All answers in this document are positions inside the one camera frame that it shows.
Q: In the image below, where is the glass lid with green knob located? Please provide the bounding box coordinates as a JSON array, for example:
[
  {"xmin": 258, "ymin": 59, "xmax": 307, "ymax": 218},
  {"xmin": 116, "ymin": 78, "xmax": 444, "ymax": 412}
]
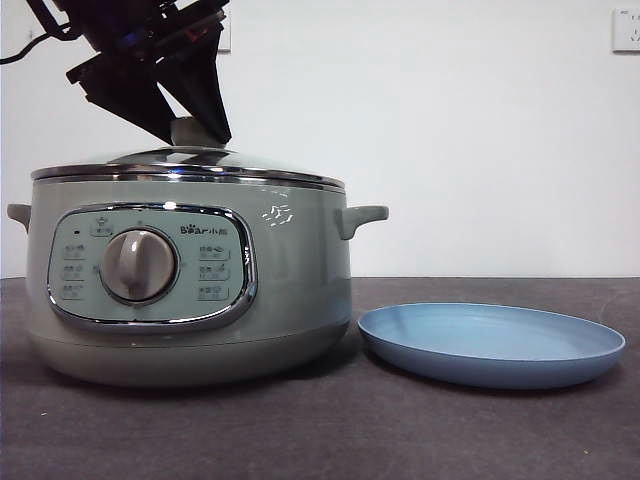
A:
[{"xmin": 29, "ymin": 116, "xmax": 347, "ymax": 190}]

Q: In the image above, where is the pale green electric steamer pot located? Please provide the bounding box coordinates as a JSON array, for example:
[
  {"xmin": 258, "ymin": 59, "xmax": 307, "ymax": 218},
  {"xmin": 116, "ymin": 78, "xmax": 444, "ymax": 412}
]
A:
[{"xmin": 6, "ymin": 172, "xmax": 390, "ymax": 389}]

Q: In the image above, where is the blue round plate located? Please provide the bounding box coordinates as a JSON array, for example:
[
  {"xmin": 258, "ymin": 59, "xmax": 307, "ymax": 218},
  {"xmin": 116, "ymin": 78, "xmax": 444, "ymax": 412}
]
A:
[{"xmin": 357, "ymin": 301, "xmax": 627, "ymax": 392}]

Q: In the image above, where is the white wall socket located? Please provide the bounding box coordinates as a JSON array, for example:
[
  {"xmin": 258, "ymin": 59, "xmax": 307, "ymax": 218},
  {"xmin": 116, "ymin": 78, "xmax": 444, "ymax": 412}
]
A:
[
  {"xmin": 611, "ymin": 8, "xmax": 640, "ymax": 55},
  {"xmin": 215, "ymin": 8, "xmax": 233, "ymax": 54}
]

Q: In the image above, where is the black cable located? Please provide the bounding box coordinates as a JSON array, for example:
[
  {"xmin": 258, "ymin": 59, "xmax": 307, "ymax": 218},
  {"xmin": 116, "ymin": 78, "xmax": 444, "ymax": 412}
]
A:
[{"xmin": 0, "ymin": 27, "xmax": 69, "ymax": 66}]

